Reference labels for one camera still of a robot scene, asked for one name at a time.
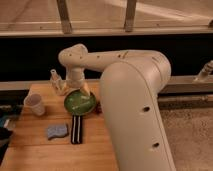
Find white object at right edge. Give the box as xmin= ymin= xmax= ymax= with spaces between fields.
xmin=194 ymin=60 xmax=213 ymax=82

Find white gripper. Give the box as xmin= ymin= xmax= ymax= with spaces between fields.
xmin=61 ymin=68 xmax=90 ymax=97

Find dark items at left edge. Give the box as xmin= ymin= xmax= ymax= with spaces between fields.
xmin=0 ymin=105 xmax=22 ymax=164

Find white ceramic cup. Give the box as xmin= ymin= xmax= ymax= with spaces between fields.
xmin=24 ymin=94 xmax=45 ymax=116

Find black striped rectangular object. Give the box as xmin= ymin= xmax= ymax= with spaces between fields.
xmin=71 ymin=116 xmax=82 ymax=144

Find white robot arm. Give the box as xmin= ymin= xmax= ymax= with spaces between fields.
xmin=58 ymin=44 xmax=176 ymax=171

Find small glass bottle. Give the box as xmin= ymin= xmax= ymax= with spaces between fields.
xmin=50 ymin=69 xmax=65 ymax=96

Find blue sponge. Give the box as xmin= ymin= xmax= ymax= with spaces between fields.
xmin=46 ymin=124 xmax=68 ymax=140

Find green ceramic bowl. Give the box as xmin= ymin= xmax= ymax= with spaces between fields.
xmin=64 ymin=90 xmax=97 ymax=116

